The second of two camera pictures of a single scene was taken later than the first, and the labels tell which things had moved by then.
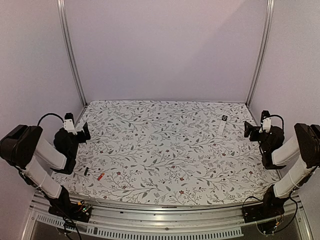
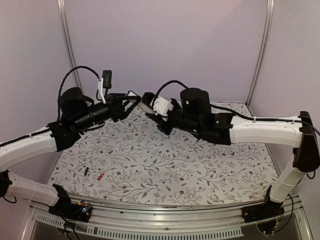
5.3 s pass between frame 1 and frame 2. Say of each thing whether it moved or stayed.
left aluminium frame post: stayed
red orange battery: stayed
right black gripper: moved
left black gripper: moved
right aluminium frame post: stayed
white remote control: moved
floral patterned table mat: stayed
